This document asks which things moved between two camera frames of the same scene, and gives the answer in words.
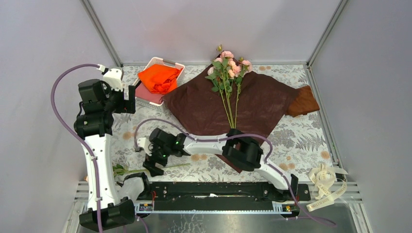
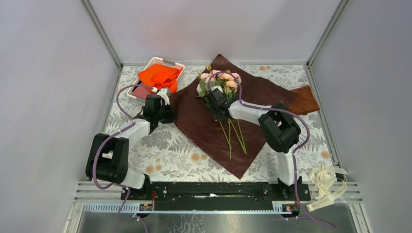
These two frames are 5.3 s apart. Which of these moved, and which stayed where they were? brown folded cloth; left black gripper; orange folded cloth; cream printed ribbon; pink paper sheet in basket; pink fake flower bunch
Moved: left black gripper; pink fake flower bunch
Stayed: cream printed ribbon; orange folded cloth; brown folded cloth; pink paper sheet in basket
